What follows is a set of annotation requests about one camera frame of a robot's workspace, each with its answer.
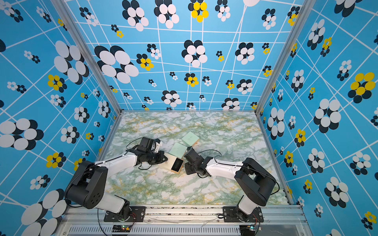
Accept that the circuit board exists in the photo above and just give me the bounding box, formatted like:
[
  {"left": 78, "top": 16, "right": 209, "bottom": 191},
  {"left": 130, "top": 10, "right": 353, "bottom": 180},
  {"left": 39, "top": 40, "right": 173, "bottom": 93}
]
[
  {"left": 239, "top": 225, "right": 260, "bottom": 236},
  {"left": 112, "top": 225, "right": 132, "bottom": 233}
]

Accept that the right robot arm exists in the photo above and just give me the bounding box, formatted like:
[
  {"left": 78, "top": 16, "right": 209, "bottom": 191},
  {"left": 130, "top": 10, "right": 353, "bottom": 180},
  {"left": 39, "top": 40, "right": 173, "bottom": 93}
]
[{"left": 184, "top": 147, "right": 277, "bottom": 222}]

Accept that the right circuit board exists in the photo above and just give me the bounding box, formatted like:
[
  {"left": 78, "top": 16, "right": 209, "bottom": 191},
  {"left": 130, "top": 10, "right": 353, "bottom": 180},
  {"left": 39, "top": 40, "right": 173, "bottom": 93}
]
[{"left": 239, "top": 225, "right": 260, "bottom": 236}]

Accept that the far mint jewelry box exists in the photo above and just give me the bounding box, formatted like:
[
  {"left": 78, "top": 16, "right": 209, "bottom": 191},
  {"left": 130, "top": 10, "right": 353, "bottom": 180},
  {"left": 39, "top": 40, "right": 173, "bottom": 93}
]
[{"left": 182, "top": 131, "right": 200, "bottom": 147}]

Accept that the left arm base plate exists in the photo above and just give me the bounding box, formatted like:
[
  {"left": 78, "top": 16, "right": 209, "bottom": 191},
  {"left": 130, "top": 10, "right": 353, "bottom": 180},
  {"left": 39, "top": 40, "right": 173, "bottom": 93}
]
[{"left": 103, "top": 206, "right": 146, "bottom": 223}]

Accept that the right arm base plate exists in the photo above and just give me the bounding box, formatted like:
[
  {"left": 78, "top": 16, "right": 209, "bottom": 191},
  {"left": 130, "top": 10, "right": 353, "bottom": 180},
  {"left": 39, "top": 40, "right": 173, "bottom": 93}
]
[{"left": 222, "top": 206, "right": 264, "bottom": 223}]

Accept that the aluminium front rail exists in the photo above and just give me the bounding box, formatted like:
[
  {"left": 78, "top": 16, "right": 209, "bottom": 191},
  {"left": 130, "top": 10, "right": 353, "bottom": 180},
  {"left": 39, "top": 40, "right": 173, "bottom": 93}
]
[{"left": 56, "top": 205, "right": 313, "bottom": 236}]

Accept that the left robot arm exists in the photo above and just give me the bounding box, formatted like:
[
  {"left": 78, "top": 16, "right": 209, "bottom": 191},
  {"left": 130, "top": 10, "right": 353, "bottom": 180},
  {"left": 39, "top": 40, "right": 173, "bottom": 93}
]
[{"left": 65, "top": 137, "right": 168, "bottom": 220}]

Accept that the beige drawer jewelry box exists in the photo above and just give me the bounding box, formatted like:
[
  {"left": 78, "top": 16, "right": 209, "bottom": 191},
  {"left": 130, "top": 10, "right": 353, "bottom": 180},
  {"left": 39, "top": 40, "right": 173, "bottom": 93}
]
[{"left": 160, "top": 153, "right": 184, "bottom": 174}]

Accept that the left circuit board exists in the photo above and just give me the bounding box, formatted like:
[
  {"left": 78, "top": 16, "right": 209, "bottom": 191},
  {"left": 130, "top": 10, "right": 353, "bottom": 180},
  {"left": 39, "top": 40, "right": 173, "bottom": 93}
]
[{"left": 112, "top": 225, "right": 132, "bottom": 233}]

